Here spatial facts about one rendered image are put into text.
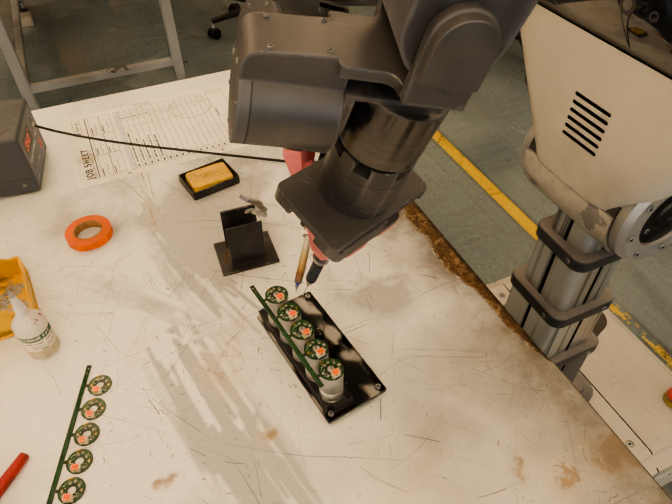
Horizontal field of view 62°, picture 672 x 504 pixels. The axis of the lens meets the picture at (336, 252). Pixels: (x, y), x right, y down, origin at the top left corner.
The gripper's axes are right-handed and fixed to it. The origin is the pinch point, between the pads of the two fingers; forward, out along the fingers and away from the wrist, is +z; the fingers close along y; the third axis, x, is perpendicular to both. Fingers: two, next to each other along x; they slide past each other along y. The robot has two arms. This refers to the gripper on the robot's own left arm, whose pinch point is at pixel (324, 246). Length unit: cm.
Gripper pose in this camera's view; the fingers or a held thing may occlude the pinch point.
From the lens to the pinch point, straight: 48.6
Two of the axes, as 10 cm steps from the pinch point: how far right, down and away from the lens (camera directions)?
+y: -7.1, 4.9, -5.0
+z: -2.6, 4.7, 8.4
